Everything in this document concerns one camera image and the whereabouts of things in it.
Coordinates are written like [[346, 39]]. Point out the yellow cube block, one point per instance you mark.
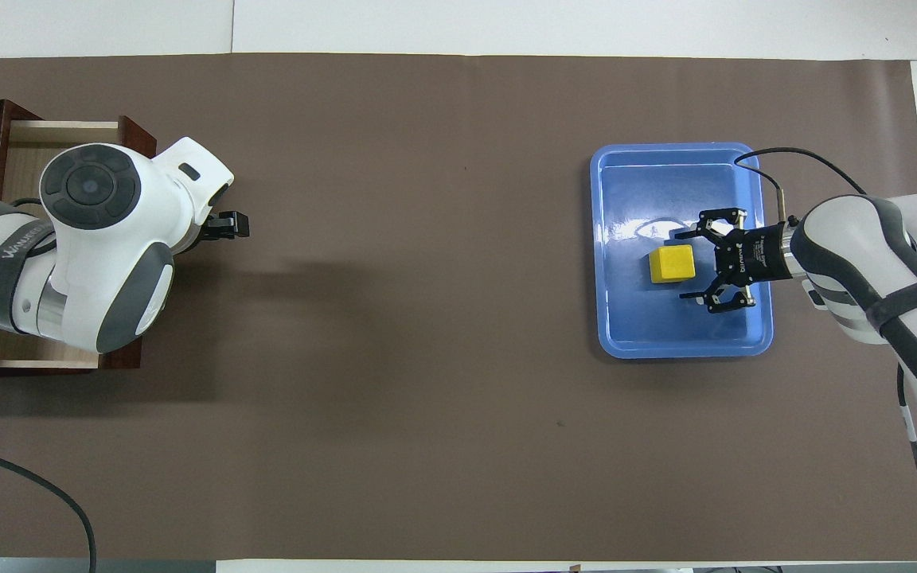
[[672, 264]]

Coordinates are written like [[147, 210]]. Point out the wooden drawer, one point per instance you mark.
[[29, 159]]

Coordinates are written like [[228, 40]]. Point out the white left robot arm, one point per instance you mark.
[[92, 239]]

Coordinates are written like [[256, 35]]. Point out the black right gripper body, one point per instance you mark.
[[753, 255]]

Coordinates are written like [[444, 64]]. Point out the blue plastic tray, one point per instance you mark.
[[665, 326]]

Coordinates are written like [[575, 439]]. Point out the brown paper table mat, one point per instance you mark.
[[427, 318]]

